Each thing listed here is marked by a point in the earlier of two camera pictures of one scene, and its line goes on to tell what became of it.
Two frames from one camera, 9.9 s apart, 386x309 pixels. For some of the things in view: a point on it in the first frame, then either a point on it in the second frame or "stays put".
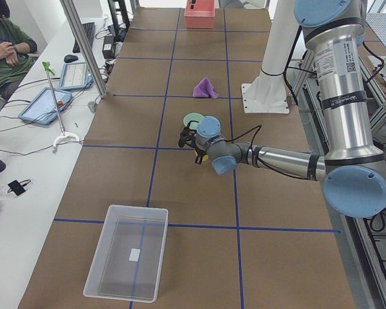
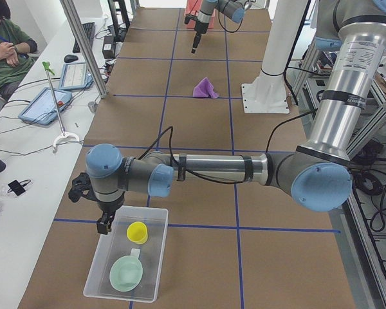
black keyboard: [89, 30] stays put
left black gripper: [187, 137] to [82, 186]
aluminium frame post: [86, 46] stays put
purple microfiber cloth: [204, 89] stays put
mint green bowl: [192, 116] to [126, 273]
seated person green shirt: [8, 47] stays put
